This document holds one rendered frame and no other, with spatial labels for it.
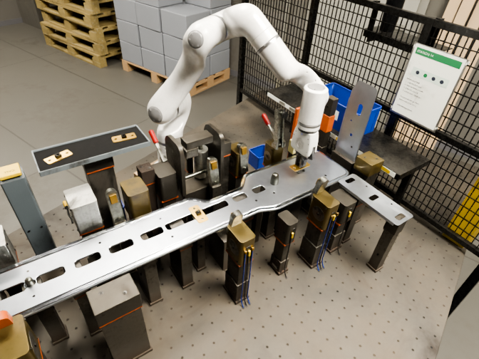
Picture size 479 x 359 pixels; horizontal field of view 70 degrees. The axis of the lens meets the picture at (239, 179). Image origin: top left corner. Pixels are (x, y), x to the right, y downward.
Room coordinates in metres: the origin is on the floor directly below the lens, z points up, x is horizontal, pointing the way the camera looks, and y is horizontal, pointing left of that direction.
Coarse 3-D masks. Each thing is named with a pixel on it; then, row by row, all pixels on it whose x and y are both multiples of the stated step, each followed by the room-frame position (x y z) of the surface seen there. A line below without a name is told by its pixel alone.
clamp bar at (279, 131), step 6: (282, 108) 1.27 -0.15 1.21; (276, 114) 1.25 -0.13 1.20; (282, 114) 1.22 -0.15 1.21; (276, 120) 1.24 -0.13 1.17; (282, 120) 1.25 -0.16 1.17; (276, 126) 1.24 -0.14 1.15; (282, 126) 1.25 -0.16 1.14; (276, 132) 1.23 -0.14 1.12; (282, 132) 1.24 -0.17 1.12; (276, 138) 1.23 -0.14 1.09; (282, 138) 1.24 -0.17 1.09; (282, 144) 1.24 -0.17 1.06
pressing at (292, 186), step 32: (288, 160) 1.21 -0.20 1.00; (320, 160) 1.23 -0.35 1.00; (288, 192) 1.00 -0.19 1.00; (128, 224) 0.78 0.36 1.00; (160, 224) 0.79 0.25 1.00; (192, 224) 0.80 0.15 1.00; (224, 224) 0.81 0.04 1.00; (64, 256) 0.63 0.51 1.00; (128, 256) 0.65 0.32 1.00; (160, 256) 0.66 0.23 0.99; (0, 288) 0.51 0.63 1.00; (32, 288) 0.52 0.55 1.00; (64, 288) 0.53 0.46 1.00
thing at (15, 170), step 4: (12, 164) 0.86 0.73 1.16; (16, 164) 0.86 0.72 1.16; (0, 168) 0.83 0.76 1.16; (4, 168) 0.83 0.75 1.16; (8, 168) 0.84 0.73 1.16; (12, 168) 0.84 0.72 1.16; (16, 168) 0.84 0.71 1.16; (0, 172) 0.81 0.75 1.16; (4, 172) 0.81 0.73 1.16; (8, 172) 0.81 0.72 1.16; (12, 172) 0.82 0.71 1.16; (16, 172) 0.82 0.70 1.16; (20, 172) 0.82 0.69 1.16; (0, 176) 0.80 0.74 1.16; (4, 176) 0.80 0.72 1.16; (8, 176) 0.80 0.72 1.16; (12, 176) 0.81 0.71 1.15; (16, 176) 0.81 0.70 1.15
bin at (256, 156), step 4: (252, 148) 1.60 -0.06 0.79; (256, 148) 1.61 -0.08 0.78; (260, 148) 1.63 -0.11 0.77; (252, 152) 1.55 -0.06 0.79; (256, 152) 1.61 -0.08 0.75; (260, 152) 1.63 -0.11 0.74; (252, 156) 1.55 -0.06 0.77; (256, 156) 1.52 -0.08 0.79; (260, 156) 1.63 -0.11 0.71; (252, 160) 1.55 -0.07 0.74; (256, 160) 1.53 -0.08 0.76; (260, 160) 1.52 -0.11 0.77; (252, 164) 1.55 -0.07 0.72; (256, 164) 1.52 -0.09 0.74; (260, 164) 1.52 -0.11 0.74; (256, 168) 1.52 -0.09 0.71
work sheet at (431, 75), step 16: (416, 48) 1.44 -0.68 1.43; (432, 48) 1.40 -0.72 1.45; (416, 64) 1.43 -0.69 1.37; (432, 64) 1.38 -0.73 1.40; (448, 64) 1.33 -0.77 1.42; (464, 64) 1.29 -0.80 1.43; (416, 80) 1.40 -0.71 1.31; (432, 80) 1.35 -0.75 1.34; (448, 80) 1.31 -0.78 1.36; (400, 96) 1.44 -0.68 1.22; (416, 96) 1.38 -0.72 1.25; (432, 96) 1.33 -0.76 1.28; (448, 96) 1.29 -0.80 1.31; (400, 112) 1.42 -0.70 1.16; (416, 112) 1.36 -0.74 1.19; (432, 112) 1.31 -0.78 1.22; (432, 128) 1.29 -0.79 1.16
